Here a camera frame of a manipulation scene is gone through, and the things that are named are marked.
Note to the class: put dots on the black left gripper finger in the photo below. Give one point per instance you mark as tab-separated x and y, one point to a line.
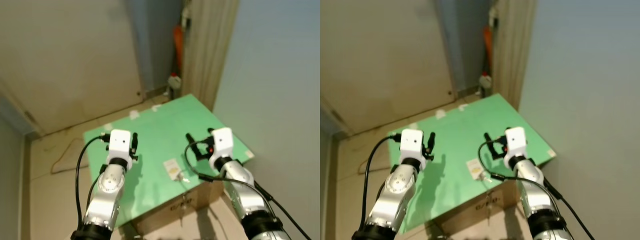
432	140
134	140

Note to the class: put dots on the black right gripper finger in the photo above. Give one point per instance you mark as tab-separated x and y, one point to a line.
202	153
190	139
488	138
499	152

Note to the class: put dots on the keys with white tag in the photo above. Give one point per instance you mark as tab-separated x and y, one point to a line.
171	167
474	167

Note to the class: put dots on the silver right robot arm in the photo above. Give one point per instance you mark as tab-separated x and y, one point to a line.
237	185
532	185

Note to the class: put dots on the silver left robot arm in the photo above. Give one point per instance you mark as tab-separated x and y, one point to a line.
397	185
107	185

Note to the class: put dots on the white tape piece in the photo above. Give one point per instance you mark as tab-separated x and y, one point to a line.
414	126
107	126
134	115
440	114
462	107
155	108

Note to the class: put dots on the small white and red object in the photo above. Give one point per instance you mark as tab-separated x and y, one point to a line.
174	81
485	81

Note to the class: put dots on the brown cardboard box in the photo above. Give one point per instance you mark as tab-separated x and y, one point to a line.
475	207
170	207

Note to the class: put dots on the beige curtain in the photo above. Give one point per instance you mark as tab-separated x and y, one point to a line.
210	50
515	50

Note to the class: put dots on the orange hanging object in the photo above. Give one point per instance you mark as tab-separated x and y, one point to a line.
488	42
178	45

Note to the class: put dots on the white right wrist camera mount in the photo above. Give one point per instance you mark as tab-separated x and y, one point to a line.
516	140
221	140

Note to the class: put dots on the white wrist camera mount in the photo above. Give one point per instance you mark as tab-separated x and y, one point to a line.
120	142
221	140
412	141
516	140

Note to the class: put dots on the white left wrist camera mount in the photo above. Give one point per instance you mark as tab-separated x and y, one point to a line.
120	142
412	141

